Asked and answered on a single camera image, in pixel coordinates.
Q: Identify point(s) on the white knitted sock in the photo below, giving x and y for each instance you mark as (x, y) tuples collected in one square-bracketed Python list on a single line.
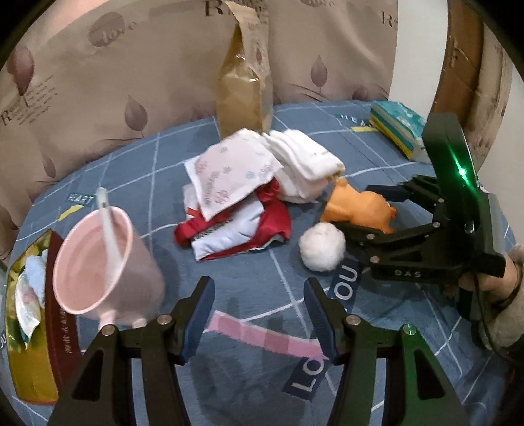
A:
[(303, 159)]

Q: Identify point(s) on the person's right hand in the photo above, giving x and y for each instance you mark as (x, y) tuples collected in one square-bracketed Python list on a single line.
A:
[(515, 274)]

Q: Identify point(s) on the white fluffy sock bundle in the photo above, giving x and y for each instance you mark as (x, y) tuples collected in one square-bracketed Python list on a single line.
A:
[(321, 248)]

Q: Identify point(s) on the kraft paper snack bag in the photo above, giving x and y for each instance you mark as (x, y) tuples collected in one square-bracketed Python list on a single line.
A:
[(241, 94)]

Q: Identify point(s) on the gold and red box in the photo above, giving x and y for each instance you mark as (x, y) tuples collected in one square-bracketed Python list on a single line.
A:
[(32, 368)]

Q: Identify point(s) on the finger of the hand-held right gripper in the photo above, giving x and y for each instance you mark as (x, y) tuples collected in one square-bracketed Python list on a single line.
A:
[(401, 245), (421, 190)]

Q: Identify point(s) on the pink cup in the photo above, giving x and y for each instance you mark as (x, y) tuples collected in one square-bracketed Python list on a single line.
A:
[(94, 266)]

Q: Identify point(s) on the white printed packet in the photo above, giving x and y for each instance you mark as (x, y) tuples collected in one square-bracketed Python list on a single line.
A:
[(229, 176)]

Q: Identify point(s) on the blue plaid bed sheet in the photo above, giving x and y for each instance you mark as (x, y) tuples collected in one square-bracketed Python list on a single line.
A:
[(262, 286)]

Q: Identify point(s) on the teal tissue pack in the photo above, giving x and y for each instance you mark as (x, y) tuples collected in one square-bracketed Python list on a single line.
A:
[(399, 123)]

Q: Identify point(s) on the white spoon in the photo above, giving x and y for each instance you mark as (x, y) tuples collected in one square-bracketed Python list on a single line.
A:
[(107, 221)]

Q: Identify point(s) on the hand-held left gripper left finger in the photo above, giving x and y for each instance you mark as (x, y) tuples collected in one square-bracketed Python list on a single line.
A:
[(200, 315)]

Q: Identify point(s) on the person's right forearm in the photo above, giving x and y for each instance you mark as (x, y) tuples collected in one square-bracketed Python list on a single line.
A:
[(509, 327)]

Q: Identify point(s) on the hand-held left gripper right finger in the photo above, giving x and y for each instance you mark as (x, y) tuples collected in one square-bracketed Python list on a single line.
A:
[(321, 315)]

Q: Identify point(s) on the crumpled wrapper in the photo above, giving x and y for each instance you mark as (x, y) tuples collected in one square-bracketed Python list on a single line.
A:
[(28, 311)]

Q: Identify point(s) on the orange plush toy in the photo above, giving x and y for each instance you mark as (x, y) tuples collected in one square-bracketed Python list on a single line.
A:
[(360, 209)]

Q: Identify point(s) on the beige leaf printed cloth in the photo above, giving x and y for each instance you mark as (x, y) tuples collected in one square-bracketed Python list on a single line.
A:
[(123, 61)]

